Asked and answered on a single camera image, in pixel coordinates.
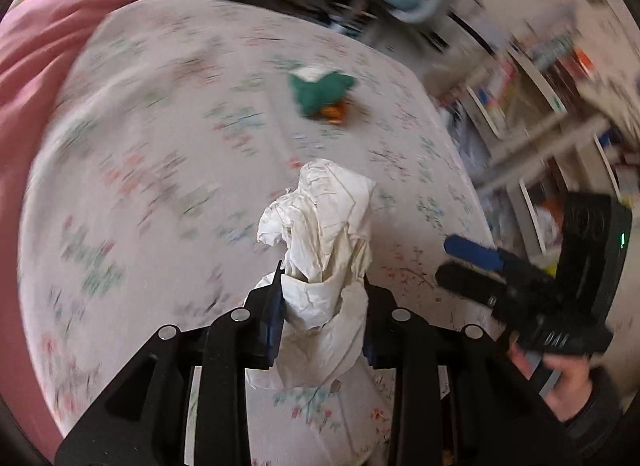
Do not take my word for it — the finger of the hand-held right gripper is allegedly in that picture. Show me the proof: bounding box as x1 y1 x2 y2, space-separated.
444 234 541 287
435 263 521 313

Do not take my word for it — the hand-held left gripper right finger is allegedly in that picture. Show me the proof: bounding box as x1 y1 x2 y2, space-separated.
362 277 583 466

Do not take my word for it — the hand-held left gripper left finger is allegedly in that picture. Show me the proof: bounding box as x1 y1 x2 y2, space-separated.
54 261 288 466

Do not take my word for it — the white plastic bag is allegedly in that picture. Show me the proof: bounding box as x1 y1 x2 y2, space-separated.
244 158 378 392

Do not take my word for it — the person's right forearm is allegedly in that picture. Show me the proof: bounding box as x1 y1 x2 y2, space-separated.
562 366 626 454

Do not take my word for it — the person's right hand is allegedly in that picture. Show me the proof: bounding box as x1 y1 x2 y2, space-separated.
507 333 596 423

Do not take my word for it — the white bookshelf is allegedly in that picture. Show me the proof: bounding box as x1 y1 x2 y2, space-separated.
440 10 640 267

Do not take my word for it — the pink duvet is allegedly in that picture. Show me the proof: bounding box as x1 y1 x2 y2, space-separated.
0 0 193 452

